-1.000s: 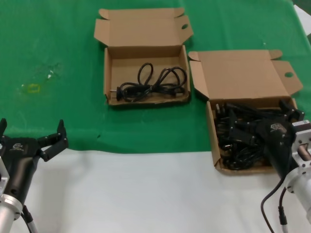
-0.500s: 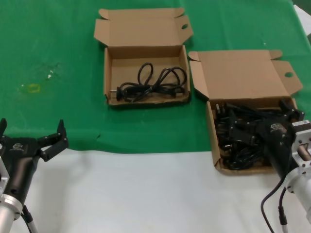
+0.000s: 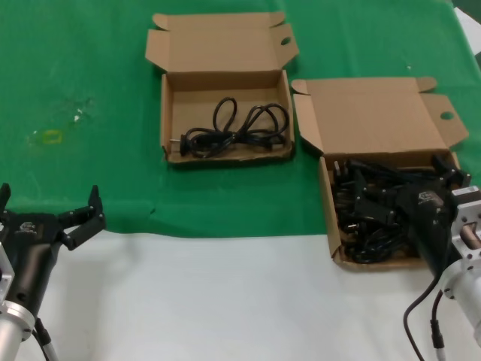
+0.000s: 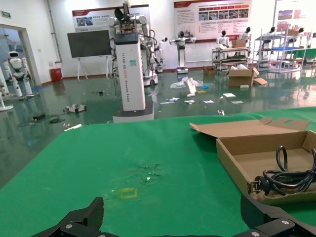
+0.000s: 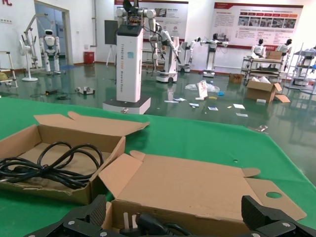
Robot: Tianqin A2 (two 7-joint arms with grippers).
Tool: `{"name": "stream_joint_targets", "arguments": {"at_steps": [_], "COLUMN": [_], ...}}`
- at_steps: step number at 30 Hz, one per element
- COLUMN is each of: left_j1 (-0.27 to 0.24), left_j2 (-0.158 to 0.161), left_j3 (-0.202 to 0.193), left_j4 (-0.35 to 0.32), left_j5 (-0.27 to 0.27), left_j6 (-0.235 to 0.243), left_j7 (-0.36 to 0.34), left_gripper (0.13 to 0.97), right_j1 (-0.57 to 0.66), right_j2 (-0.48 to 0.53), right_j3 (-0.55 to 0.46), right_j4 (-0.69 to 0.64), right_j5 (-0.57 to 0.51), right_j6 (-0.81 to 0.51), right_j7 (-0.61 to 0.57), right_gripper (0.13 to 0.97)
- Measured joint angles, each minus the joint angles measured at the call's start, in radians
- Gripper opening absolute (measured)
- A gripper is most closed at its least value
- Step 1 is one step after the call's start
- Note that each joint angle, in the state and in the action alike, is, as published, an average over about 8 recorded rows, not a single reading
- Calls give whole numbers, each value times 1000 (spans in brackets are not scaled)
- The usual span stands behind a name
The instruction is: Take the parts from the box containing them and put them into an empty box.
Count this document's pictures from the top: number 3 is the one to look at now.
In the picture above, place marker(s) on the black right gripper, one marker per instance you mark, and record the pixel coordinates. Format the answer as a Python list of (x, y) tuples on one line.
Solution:
[(430, 225)]

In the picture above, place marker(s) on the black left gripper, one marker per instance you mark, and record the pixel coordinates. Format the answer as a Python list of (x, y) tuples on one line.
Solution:
[(30, 240)]

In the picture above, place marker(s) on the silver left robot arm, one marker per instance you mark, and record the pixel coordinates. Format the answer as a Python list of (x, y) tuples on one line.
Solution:
[(11, 331)]

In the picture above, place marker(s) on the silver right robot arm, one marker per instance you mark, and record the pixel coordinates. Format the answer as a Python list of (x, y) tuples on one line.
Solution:
[(464, 293)]

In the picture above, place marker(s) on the yellow tape square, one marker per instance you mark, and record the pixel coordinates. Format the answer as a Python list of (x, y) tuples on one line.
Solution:
[(52, 137)]

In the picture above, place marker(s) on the green table cloth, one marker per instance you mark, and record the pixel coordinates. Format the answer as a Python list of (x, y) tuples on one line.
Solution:
[(75, 56)]

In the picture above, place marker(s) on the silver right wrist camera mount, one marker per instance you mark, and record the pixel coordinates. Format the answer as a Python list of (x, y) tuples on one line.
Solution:
[(469, 231)]

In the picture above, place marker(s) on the cardboard box with torn wall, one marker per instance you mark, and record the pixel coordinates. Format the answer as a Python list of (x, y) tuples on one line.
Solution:
[(225, 82)]

